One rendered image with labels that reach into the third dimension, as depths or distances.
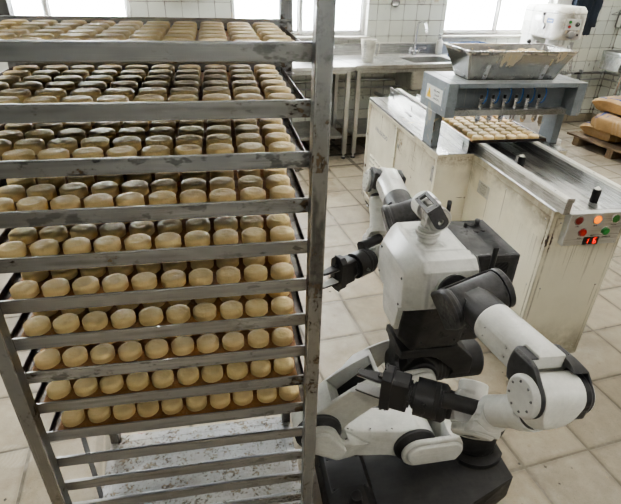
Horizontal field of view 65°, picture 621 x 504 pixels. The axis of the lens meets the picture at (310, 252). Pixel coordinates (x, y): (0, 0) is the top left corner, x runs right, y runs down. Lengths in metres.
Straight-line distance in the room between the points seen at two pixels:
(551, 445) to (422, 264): 1.28
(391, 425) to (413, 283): 0.62
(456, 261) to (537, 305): 1.14
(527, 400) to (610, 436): 1.52
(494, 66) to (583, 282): 1.08
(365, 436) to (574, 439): 1.01
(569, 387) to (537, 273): 1.28
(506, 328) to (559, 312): 1.41
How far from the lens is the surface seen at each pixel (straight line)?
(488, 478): 1.87
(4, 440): 2.35
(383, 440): 1.68
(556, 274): 2.27
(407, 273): 1.21
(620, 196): 2.29
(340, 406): 1.51
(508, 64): 2.64
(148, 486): 1.83
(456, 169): 2.62
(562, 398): 0.96
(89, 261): 0.98
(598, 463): 2.32
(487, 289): 1.12
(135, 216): 0.92
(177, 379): 1.22
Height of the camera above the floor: 1.61
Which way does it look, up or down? 30 degrees down
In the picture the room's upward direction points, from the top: 2 degrees clockwise
